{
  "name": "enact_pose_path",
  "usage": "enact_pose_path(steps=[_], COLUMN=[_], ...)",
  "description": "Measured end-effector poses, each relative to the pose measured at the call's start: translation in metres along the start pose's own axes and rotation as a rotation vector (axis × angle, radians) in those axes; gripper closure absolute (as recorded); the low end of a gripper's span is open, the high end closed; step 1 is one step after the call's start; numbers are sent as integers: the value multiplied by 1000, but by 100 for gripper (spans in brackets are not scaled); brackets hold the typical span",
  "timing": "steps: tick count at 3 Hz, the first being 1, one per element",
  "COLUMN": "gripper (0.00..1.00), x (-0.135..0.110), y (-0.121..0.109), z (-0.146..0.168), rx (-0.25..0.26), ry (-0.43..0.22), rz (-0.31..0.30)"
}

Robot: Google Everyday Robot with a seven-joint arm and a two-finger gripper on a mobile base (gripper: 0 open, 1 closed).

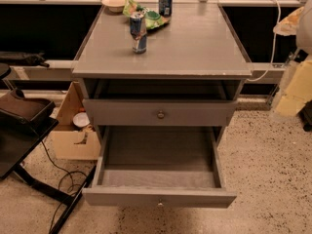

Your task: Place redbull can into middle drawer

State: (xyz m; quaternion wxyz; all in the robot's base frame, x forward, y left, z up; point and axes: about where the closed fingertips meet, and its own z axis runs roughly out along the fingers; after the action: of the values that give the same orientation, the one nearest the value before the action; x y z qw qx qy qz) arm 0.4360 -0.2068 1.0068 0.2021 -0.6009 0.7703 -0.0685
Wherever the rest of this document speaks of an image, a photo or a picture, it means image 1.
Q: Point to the red bull can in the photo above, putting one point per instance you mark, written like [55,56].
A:
[138,32]

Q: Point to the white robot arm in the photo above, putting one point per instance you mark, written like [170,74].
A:
[299,24]

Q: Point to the brass upper drawer knob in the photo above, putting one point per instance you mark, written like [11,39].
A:
[161,115]

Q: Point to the brass drawer knob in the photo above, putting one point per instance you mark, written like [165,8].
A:
[161,115]
[160,203]

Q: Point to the grey wooden drawer cabinet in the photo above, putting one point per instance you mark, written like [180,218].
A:
[195,57]

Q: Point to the closed grey upper drawer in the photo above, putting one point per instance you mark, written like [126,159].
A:
[143,112]

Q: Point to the open grey middle drawer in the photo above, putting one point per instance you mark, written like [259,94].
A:
[137,166]

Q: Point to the brass middle drawer knob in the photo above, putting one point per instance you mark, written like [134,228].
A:
[160,203]

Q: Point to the blue soda can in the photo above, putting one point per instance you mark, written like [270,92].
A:
[165,7]

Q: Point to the white bowl in box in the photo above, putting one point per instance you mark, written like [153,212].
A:
[81,120]

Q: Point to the green chip bag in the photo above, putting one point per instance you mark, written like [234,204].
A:
[153,19]

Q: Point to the cardboard box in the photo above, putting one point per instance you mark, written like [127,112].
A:
[69,141]

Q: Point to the white bowl on cabinet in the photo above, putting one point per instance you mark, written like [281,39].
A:
[114,6]

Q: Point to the black side table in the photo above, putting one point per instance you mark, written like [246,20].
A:
[18,139]

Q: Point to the black object on ledge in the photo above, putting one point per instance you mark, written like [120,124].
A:
[22,58]

